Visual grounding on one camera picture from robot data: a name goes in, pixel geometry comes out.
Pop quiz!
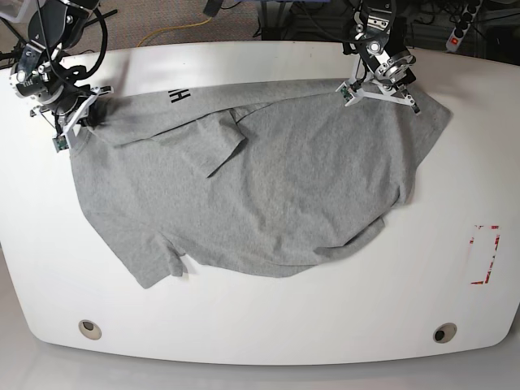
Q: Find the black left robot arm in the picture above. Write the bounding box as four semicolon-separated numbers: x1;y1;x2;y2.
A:
343;1;416;92

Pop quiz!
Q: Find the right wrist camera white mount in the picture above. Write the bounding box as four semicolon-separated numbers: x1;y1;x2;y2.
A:
53;85;114;153

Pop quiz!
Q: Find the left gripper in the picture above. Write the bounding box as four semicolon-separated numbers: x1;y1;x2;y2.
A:
343;32;416;91

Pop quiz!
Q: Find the white power strip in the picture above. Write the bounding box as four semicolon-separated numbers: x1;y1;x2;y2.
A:
445;0;483;53

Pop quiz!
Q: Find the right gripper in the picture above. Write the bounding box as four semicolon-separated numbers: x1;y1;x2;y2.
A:
10;44;106;128

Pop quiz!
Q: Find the right table cable grommet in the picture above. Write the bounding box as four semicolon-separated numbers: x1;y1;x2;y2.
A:
433;323;457;344

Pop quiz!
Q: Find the red tape rectangle marking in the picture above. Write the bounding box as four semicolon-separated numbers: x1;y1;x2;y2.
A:
466;225;501;285

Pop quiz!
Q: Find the grey T-shirt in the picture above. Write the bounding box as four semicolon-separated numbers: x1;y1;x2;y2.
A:
70;80;452;288

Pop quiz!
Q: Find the left table cable grommet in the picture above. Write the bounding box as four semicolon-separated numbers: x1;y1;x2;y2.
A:
78;319;102;340

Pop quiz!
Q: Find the yellow cable on floor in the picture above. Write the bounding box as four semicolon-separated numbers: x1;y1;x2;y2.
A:
140;15;215;46

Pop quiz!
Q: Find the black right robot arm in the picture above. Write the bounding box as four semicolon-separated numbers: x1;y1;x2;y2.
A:
10;1;108;134

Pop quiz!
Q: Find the table cable grommet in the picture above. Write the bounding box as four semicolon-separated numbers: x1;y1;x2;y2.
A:
78;319;102;340
433;323;457;344

